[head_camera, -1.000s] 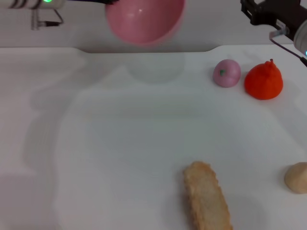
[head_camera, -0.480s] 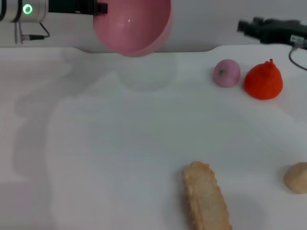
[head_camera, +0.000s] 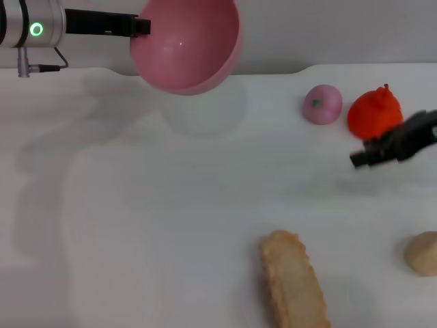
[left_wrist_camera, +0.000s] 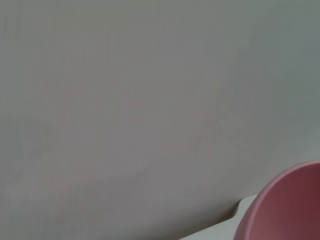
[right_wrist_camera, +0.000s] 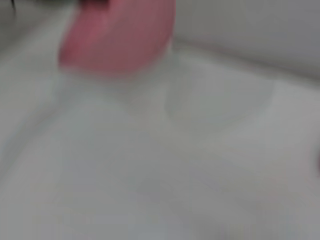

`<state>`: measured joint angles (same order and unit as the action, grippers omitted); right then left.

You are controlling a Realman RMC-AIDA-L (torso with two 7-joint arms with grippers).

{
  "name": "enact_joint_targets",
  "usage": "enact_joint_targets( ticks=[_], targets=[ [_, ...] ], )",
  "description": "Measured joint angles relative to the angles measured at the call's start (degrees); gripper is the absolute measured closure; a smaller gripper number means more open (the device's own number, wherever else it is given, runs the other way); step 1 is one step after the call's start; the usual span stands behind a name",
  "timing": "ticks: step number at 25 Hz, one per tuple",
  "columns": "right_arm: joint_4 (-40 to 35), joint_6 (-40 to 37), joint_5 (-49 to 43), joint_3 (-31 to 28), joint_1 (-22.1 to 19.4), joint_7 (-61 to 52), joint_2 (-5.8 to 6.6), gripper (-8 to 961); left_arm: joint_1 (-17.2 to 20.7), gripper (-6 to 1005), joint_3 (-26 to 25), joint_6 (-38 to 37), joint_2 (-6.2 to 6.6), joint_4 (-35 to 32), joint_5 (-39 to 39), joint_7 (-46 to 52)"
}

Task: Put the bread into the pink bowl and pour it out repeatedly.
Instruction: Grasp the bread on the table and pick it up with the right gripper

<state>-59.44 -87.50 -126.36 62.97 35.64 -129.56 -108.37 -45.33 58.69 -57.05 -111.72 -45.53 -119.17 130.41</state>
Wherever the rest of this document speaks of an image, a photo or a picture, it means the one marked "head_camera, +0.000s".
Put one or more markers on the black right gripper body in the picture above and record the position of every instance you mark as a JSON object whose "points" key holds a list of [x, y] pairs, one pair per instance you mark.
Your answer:
{"points": [[413, 136]]}

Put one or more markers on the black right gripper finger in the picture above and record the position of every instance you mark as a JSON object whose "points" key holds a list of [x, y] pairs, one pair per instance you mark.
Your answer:
{"points": [[370, 153]]}

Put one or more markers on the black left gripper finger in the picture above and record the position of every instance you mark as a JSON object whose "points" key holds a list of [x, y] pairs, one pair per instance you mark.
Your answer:
{"points": [[141, 27]]}

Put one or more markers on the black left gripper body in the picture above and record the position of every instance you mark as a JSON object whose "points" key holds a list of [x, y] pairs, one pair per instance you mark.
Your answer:
{"points": [[99, 22]]}

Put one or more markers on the pink plastic bowl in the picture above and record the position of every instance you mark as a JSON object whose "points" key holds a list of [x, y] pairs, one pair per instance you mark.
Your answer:
{"points": [[191, 48]]}

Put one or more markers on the orange striped long bread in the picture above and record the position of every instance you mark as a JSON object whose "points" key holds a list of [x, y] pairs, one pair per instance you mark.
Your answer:
{"points": [[293, 283]]}

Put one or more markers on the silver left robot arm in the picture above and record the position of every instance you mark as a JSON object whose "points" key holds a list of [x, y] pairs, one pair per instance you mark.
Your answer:
{"points": [[30, 24]]}

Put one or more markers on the red-orange toy fruit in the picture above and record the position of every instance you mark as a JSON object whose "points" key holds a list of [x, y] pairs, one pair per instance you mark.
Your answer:
{"points": [[372, 112]]}

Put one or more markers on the pink round toy peach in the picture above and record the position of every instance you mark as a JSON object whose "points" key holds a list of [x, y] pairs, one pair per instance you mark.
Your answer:
{"points": [[322, 106]]}

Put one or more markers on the beige round bun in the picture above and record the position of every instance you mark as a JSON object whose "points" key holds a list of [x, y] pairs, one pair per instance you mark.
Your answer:
{"points": [[423, 254]]}

